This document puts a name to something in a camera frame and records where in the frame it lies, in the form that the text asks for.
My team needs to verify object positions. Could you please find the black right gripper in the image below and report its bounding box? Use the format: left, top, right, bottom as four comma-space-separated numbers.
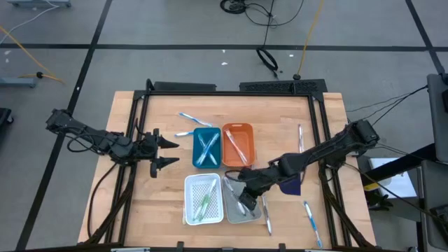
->
237, 164, 284, 211

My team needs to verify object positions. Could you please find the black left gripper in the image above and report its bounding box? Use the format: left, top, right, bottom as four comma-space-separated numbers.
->
134, 128, 181, 178

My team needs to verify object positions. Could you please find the grey plastic basket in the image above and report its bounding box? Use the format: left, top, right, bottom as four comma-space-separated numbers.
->
221, 174, 263, 225

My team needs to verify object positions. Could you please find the white perforated plastic basket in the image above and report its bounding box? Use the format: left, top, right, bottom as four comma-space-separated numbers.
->
184, 173, 225, 226

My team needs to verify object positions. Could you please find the green packaged toothbrush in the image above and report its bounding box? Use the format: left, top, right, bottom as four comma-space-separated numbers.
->
194, 178, 218, 222
195, 188, 213, 221

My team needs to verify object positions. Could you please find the navy blue mat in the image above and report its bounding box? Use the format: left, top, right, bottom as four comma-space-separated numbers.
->
279, 173, 302, 197

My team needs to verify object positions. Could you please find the orange plastic basket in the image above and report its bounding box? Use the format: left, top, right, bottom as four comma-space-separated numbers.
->
221, 122, 256, 168

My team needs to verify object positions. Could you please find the teal plastic basket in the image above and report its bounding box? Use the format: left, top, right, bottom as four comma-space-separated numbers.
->
192, 127, 222, 169

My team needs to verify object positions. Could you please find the white packaged toothbrush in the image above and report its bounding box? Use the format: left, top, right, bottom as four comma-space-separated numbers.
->
297, 123, 305, 154

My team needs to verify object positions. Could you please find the black perforated panel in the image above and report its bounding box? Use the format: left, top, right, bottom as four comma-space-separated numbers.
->
239, 78, 328, 94

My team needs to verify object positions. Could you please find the white box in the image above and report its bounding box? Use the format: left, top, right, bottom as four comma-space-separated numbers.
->
367, 156, 418, 200

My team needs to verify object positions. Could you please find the black beam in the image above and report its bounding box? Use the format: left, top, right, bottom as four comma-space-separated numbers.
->
360, 142, 438, 183

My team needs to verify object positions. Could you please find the grey stand base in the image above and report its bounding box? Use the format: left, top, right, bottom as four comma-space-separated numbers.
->
0, 77, 37, 89
6, 0, 72, 8

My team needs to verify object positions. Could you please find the black floor object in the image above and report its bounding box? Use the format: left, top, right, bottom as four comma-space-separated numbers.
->
0, 107, 15, 125

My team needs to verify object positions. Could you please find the grey cabinet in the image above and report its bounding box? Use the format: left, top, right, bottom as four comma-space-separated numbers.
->
419, 159, 448, 250
426, 72, 448, 164

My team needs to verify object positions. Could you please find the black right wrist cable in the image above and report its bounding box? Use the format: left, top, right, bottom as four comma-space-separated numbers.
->
223, 169, 246, 183

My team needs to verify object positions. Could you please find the black aluminium rig frame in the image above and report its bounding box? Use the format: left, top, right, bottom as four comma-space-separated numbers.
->
83, 78, 378, 250

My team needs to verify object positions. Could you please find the black left base cable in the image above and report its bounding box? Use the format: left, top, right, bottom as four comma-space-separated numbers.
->
86, 161, 119, 239

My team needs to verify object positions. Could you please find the black looped floor cable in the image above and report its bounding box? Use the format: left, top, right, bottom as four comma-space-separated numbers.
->
255, 0, 280, 80

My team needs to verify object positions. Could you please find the yellow floor cable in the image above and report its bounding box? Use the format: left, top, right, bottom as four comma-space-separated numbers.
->
0, 24, 67, 85
293, 0, 325, 81

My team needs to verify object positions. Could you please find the black coiled floor cable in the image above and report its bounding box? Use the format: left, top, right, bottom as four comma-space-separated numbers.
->
219, 0, 305, 28

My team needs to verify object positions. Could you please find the black hanging cable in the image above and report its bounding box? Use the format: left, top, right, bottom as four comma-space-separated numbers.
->
345, 85, 428, 127

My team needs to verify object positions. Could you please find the white floor cable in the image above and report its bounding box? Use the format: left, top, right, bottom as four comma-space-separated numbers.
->
0, 0, 60, 46

